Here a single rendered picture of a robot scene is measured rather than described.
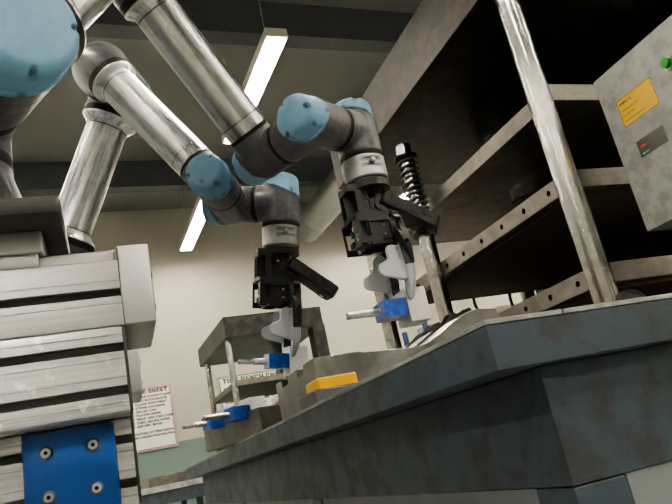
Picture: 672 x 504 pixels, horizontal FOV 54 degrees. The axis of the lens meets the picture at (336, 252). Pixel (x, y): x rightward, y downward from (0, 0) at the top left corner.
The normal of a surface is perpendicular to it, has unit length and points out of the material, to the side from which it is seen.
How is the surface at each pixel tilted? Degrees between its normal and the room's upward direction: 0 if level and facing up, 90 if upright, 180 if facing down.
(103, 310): 90
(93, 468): 90
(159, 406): 90
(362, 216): 90
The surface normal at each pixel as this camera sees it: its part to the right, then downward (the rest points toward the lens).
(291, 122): -0.68, -0.08
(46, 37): 0.67, -0.25
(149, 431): 0.35, -0.35
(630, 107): -0.93, 0.08
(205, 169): -0.13, -0.27
